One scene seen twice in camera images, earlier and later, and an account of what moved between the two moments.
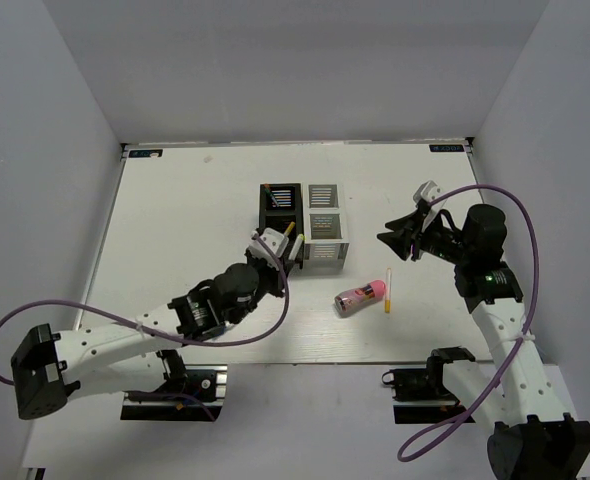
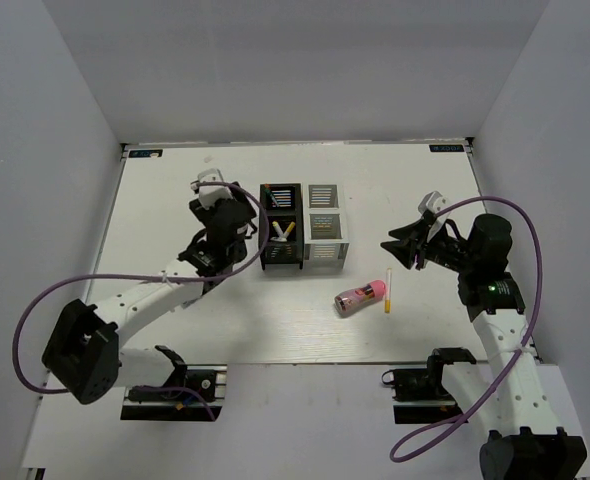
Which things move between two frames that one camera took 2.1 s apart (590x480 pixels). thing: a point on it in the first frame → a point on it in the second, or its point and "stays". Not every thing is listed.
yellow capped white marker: x=289 y=228 stays
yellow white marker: x=297 y=246 → x=278 y=229
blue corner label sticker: x=446 y=148 stays
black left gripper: x=272 y=271 → x=203 y=214
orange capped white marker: x=388 y=291 stays
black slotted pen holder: x=279 y=218 stays
